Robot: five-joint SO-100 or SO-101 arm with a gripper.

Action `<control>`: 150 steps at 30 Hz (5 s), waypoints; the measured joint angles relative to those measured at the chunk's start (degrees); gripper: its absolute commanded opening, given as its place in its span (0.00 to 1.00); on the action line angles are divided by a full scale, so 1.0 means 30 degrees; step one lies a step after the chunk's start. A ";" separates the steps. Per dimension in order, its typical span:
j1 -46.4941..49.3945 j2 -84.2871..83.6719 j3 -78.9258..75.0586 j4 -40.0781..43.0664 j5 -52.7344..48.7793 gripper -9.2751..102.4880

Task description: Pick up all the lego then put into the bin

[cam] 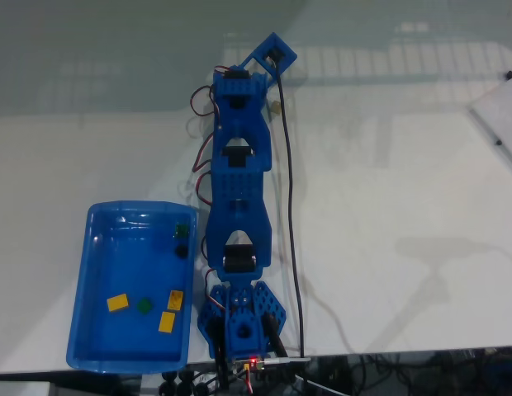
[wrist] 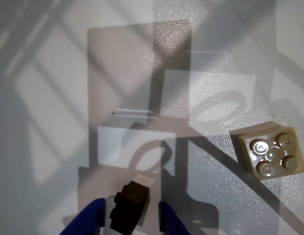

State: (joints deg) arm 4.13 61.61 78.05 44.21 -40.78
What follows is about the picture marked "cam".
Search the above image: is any yellow flat lego brick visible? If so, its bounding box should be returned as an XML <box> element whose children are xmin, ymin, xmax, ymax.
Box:
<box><xmin>158</xmin><ymin>311</ymin><xmax>177</xmax><ymax>333</ymax></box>

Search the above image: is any blue plastic bin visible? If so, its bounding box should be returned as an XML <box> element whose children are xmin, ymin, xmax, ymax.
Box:
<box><xmin>65</xmin><ymin>200</ymin><xmax>198</xmax><ymax>375</ymax></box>

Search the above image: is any white board panel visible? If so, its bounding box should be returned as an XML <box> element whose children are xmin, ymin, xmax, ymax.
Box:
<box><xmin>466</xmin><ymin>65</ymin><xmax>512</xmax><ymax>174</ymax></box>

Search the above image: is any controller board with red LED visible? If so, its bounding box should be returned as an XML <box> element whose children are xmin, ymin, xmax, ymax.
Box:
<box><xmin>233</xmin><ymin>357</ymin><xmax>268</xmax><ymax>373</ymax></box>

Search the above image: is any black table clamp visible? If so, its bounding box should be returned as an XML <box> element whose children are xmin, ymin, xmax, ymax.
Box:
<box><xmin>179</xmin><ymin>370</ymin><xmax>211</xmax><ymax>395</ymax></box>
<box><xmin>159</xmin><ymin>370</ymin><xmax>179</xmax><ymax>396</ymax></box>

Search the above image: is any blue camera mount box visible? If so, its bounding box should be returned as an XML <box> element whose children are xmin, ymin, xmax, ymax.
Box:
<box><xmin>239</xmin><ymin>31</ymin><xmax>299</xmax><ymax>78</ymax></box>

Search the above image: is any red white servo wire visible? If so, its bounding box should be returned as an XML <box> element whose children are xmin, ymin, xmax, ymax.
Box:
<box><xmin>190</xmin><ymin>84</ymin><xmax>222</xmax><ymax>130</ymax></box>

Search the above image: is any black camera cable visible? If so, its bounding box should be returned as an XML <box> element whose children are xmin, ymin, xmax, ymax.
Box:
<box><xmin>268</xmin><ymin>57</ymin><xmax>309</xmax><ymax>372</ymax></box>

